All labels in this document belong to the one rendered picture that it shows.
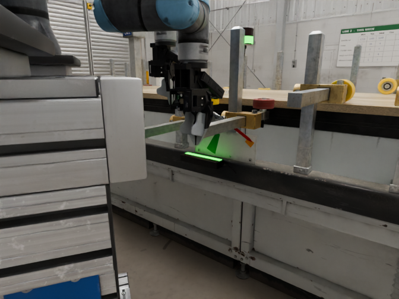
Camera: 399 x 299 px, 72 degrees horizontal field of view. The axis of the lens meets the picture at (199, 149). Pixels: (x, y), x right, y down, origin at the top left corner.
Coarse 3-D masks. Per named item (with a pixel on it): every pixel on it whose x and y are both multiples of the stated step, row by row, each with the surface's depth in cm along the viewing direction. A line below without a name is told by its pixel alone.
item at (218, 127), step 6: (264, 114) 103; (222, 120) 84; (228, 120) 84; (234, 120) 86; (240, 120) 89; (264, 120) 106; (210, 126) 75; (216, 126) 78; (222, 126) 80; (228, 126) 83; (234, 126) 86; (240, 126) 90; (210, 132) 76; (216, 132) 78
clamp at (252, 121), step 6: (222, 114) 97; (228, 114) 95; (234, 114) 94; (240, 114) 92; (246, 114) 91; (252, 114) 90; (258, 114) 91; (246, 120) 91; (252, 120) 90; (258, 120) 92; (246, 126) 92; (252, 126) 91; (258, 126) 93
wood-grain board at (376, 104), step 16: (144, 96) 149; (160, 96) 142; (224, 96) 125; (256, 96) 125; (272, 96) 125; (368, 96) 125; (384, 96) 125; (352, 112) 91; (368, 112) 88; (384, 112) 86
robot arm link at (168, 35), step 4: (156, 32) 91; (160, 32) 89; (164, 32) 90; (168, 32) 90; (172, 32) 91; (156, 36) 91; (160, 36) 90; (164, 36) 90; (168, 36) 90; (172, 36) 91; (156, 40) 93; (160, 40) 91; (164, 40) 91; (168, 40) 91; (172, 40) 92
